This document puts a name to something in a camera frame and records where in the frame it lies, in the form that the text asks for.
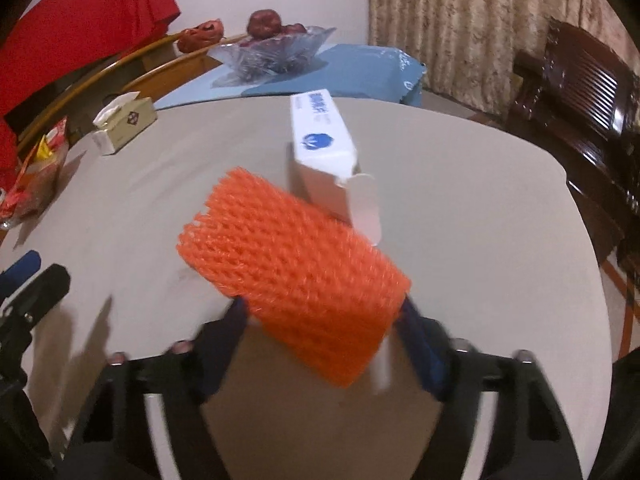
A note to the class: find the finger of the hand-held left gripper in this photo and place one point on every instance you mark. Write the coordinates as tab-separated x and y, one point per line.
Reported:
22	267
45	290

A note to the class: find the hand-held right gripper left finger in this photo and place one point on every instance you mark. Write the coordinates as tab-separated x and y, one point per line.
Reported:
222	355

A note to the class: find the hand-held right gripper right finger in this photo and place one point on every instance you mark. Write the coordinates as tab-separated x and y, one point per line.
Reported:
427	360

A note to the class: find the large orange foam net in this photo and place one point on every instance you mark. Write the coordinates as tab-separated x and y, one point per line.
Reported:
295	275

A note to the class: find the trash bin with black bag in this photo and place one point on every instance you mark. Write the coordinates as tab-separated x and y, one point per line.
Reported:
625	395

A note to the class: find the white box with blue print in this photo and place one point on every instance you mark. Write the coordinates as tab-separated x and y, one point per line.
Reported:
320	127

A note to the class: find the yellow red snack packet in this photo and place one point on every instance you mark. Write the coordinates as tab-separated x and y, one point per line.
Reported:
42	165

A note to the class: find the beige tissue box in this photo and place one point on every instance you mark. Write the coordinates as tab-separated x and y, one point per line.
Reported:
127	122

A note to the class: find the curved wooden chair back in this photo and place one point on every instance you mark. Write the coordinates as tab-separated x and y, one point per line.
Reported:
90	77
180	62

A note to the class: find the red cloth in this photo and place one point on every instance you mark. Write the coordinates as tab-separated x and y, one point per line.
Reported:
75	15

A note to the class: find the crumpled red wrapper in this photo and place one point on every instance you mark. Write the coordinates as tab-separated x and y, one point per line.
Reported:
200	36

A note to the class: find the dark wooden armchair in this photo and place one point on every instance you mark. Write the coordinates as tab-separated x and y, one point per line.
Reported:
580	100

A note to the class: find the glass fruit bowl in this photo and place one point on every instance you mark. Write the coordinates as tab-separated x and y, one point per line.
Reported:
272	52

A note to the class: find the dark red fruit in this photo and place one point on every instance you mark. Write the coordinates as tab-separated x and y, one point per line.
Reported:
262	22

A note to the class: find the beige patterned curtain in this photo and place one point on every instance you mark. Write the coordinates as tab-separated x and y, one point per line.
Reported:
450	25

